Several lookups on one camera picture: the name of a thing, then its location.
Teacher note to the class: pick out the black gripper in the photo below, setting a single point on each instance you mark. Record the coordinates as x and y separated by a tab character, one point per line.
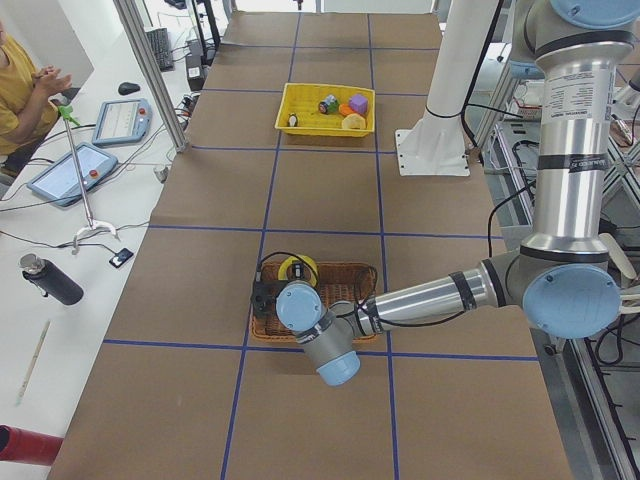
298	270

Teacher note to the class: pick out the yellow tape roll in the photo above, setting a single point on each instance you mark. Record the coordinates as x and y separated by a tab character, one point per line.
312	271

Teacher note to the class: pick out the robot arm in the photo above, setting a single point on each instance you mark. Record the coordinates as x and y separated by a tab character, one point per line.
558	274

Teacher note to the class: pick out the yellow woven basket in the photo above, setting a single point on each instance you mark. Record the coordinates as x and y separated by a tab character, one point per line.
303	98

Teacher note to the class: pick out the panda figurine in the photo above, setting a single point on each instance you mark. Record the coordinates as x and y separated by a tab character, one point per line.
293	120

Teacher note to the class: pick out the toy croissant bread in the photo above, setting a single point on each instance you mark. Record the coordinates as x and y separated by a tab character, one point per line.
354	121

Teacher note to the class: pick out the orange toy carrot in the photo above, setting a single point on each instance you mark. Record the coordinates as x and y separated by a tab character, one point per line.
345	110

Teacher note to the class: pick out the small black can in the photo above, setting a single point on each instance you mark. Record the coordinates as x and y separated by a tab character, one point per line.
328	105

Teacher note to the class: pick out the purple foam cube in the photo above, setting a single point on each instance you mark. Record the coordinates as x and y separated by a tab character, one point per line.
359	104

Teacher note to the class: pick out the small black device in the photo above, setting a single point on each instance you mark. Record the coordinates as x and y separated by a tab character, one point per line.
121	257

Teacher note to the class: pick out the upper teach pendant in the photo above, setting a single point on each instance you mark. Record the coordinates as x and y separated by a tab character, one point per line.
122	122

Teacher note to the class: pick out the teach pendant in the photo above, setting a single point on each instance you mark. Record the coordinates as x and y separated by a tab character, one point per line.
58	183
122	122

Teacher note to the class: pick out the black water bottle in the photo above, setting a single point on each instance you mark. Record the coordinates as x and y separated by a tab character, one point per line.
45	275

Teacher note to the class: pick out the black computer mouse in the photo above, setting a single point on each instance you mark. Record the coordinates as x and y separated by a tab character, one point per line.
127	88

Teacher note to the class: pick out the lower teach pendant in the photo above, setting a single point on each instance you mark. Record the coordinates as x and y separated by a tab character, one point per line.
58	183

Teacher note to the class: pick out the black keyboard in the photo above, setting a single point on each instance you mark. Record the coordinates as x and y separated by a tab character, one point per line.
158	40

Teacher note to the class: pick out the metal reacher grabber tool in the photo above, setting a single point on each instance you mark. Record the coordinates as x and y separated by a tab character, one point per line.
92	224

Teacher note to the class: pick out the person in yellow shirt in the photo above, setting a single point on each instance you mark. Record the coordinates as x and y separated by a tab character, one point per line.
27	111

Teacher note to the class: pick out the red cylinder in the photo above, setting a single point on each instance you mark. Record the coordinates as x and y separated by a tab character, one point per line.
28	447

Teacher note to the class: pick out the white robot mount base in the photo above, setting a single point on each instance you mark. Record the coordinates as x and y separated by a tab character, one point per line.
435	146

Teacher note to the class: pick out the aluminium frame post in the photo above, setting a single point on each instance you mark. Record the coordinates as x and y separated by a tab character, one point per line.
133	27

